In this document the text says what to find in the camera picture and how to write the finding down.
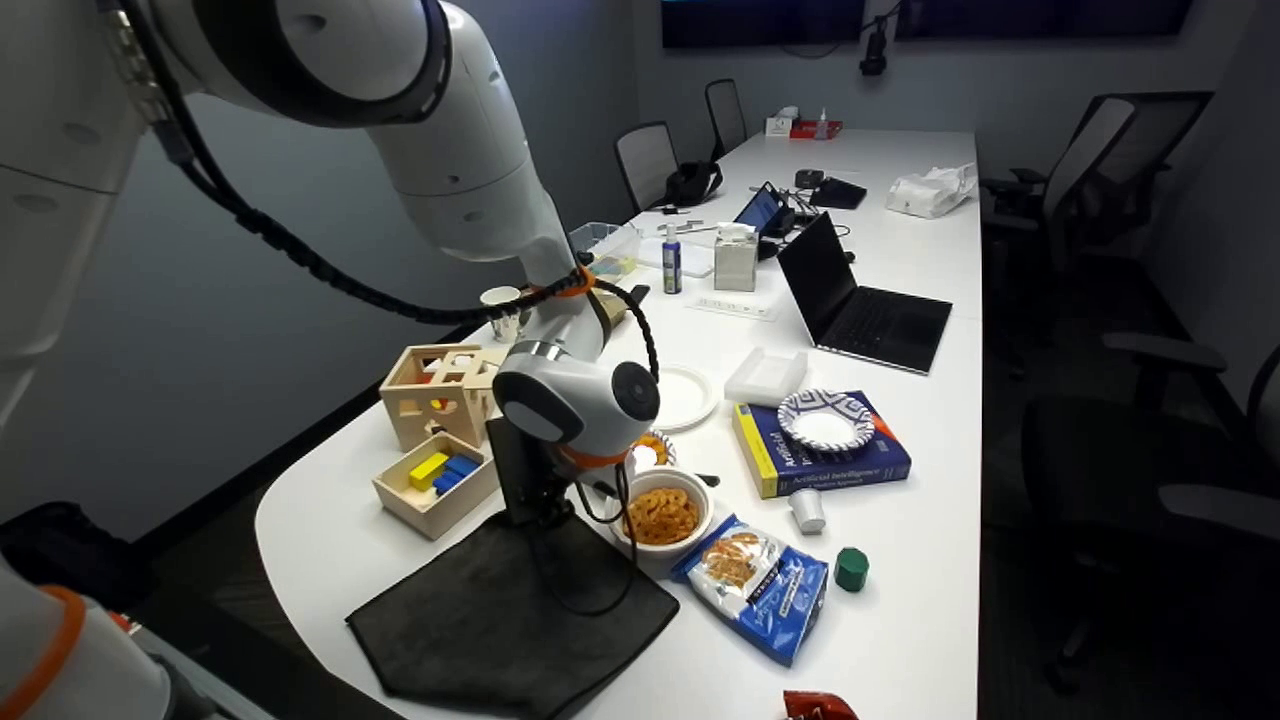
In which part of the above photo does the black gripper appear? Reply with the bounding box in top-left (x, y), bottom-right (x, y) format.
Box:
top-left (488, 421), bottom-right (571, 532)

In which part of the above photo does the black towel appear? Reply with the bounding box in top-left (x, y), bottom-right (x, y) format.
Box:
top-left (348, 512), bottom-right (679, 720)

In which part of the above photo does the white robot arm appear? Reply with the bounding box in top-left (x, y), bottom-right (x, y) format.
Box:
top-left (0, 0), bottom-right (661, 469)

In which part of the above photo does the blue block upper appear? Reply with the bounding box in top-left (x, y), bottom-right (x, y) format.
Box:
top-left (441, 458), bottom-right (482, 480)

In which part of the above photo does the blue block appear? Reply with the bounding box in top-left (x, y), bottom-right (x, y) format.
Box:
top-left (441, 458), bottom-right (482, 480)
top-left (433, 473), bottom-right (471, 496)

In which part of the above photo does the blue block lower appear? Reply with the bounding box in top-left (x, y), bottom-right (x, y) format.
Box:
top-left (433, 473), bottom-right (471, 496)

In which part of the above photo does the wooden shape sorter box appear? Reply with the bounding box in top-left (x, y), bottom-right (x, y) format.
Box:
top-left (381, 343), bottom-right (503, 447)

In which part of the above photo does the wooden tray box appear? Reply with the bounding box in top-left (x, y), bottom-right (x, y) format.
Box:
top-left (372, 432), bottom-right (498, 541)

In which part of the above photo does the yellow block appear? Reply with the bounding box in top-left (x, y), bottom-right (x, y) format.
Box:
top-left (408, 451), bottom-right (450, 489)

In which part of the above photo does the white paper plate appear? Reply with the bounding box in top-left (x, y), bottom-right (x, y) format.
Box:
top-left (653, 368), bottom-right (721, 432)

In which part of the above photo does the white bowl of chips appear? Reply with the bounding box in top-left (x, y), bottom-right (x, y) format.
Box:
top-left (612, 469), bottom-right (713, 567)

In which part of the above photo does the clear plastic bin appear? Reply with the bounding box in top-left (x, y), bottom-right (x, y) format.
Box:
top-left (571, 220), bottom-right (644, 278)

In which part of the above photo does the blue drink can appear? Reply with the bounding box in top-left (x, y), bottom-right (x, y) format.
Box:
top-left (661, 239), bottom-right (686, 297)

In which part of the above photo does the white carton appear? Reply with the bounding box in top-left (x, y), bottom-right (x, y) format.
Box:
top-left (713, 229), bottom-right (758, 294)

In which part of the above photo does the black bag on table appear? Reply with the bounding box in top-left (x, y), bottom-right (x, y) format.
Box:
top-left (666, 161), bottom-right (726, 210)

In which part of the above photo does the blue yellow box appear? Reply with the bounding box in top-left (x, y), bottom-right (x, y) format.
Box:
top-left (734, 393), bottom-right (912, 502)

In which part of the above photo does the office chair left near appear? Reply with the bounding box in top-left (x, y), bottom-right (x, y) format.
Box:
top-left (612, 124), bottom-right (678, 210)

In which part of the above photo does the office chair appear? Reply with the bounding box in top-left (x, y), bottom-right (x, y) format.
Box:
top-left (704, 75), bottom-right (749, 153)
top-left (612, 124), bottom-right (678, 210)
top-left (1019, 331), bottom-right (1280, 694)
top-left (983, 91), bottom-right (1212, 254)

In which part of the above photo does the blue white snack bag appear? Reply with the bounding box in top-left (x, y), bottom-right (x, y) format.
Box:
top-left (678, 517), bottom-right (829, 667)

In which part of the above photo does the small white cup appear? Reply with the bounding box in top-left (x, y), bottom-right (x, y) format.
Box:
top-left (790, 489), bottom-right (829, 536)

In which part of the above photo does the blue tablet device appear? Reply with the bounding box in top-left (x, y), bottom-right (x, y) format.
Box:
top-left (735, 190), bottom-right (798, 237)

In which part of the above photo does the green bottle cap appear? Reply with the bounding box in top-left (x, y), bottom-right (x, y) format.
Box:
top-left (835, 550), bottom-right (868, 592)

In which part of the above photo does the black laptop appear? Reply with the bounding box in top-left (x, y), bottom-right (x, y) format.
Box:
top-left (781, 218), bottom-right (954, 374)

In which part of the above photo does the office chair left far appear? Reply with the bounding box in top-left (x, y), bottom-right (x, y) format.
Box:
top-left (704, 75), bottom-right (749, 153)

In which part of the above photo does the black pouch on table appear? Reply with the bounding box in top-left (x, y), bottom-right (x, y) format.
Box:
top-left (810, 175), bottom-right (868, 212)

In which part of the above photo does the red chips bag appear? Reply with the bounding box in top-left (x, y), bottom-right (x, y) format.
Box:
top-left (784, 689), bottom-right (862, 720)

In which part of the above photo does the red box far end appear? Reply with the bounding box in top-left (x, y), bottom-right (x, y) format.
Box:
top-left (790, 120), bottom-right (843, 140)

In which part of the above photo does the white crumpled cloth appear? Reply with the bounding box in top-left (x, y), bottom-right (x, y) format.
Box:
top-left (889, 163), bottom-right (977, 220)

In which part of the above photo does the office chair right far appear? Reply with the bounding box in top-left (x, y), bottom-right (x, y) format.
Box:
top-left (983, 91), bottom-right (1212, 254)

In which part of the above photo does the office chair right near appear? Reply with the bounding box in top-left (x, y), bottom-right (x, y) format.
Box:
top-left (1019, 331), bottom-right (1280, 694)

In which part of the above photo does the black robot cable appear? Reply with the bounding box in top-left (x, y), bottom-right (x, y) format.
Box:
top-left (96, 0), bottom-right (666, 621)

